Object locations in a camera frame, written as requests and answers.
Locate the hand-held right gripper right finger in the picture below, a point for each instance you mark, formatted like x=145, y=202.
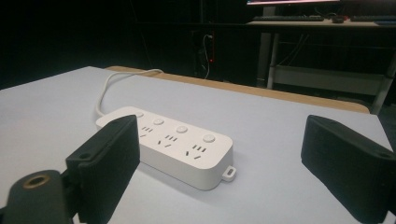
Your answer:
x=345, y=168

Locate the black computer mouse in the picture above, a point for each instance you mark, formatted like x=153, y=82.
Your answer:
x=337, y=19

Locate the black keyboard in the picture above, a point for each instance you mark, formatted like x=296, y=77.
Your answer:
x=288, y=18
x=373, y=18

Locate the white power strip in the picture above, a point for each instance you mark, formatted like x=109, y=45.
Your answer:
x=186, y=149

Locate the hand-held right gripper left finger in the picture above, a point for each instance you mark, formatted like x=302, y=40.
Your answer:
x=109, y=165

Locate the desk with metal legs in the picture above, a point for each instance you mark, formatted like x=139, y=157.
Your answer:
x=323, y=77

